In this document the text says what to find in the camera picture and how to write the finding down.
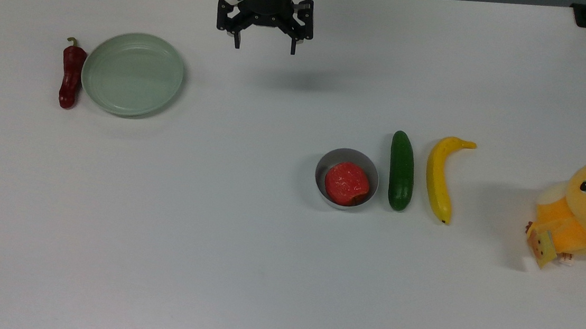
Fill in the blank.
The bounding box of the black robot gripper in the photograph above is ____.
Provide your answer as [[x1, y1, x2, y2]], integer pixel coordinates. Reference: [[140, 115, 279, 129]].
[[214, 0, 317, 58]]

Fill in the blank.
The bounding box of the red apple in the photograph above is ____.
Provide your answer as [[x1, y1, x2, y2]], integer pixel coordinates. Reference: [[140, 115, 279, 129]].
[[322, 160, 373, 209]]

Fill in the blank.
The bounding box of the pale green plate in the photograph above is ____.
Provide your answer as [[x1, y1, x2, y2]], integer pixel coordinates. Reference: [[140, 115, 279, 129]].
[[78, 28, 188, 122]]

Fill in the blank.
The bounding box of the grey round bowl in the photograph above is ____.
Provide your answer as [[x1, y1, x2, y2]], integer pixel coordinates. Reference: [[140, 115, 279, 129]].
[[312, 146, 383, 214]]

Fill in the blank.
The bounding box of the green cucumber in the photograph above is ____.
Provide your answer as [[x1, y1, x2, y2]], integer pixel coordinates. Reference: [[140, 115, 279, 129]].
[[386, 130, 418, 213]]

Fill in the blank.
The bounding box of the dark red chili pepper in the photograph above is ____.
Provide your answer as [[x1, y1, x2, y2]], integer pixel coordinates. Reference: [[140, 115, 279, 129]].
[[57, 36, 89, 111]]

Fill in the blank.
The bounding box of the yellow banana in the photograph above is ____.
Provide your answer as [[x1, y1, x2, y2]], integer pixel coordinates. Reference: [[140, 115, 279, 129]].
[[422, 135, 478, 227]]

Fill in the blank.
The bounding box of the yellow paper tag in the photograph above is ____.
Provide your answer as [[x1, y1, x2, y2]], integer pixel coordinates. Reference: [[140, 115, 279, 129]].
[[524, 223, 560, 271]]

